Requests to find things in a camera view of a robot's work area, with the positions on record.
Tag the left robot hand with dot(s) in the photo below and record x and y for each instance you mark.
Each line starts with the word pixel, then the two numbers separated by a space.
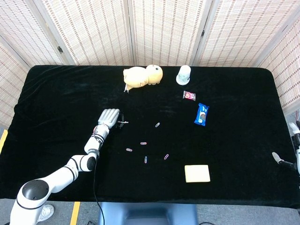
pixel 107 117

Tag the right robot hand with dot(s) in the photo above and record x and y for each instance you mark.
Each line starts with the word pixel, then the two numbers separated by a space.
pixel 298 152

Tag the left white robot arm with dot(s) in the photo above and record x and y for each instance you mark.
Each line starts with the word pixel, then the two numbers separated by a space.
pixel 61 173

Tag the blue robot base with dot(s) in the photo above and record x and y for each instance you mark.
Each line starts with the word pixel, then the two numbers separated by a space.
pixel 150 213

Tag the black velvet tablecloth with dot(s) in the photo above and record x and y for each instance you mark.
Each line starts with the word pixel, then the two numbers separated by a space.
pixel 58 105

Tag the yellow plush toy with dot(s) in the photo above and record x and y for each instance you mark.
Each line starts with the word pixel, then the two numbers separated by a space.
pixel 140 76

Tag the woven folding screen panel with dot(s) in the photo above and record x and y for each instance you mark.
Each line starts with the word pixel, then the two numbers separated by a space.
pixel 286 70
pixel 30 30
pixel 9 82
pixel 243 30
pixel 166 30
pixel 93 30

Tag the red candy packet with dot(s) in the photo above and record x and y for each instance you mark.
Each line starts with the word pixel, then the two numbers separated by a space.
pixel 189 95

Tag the white upturned paper cup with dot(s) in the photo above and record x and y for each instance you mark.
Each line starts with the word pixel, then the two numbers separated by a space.
pixel 183 76

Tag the blue cookie packet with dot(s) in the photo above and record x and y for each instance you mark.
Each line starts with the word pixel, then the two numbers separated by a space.
pixel 201 114

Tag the yellow floor tape strip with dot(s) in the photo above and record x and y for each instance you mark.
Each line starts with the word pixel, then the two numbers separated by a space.
pixel 3 140
pixel 75 213

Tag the yellow sticky note pad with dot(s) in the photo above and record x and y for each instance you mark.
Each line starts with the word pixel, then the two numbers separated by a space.
pixel 197 173

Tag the white sneaker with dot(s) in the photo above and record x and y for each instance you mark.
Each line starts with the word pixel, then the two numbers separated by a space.
pixel 48 212

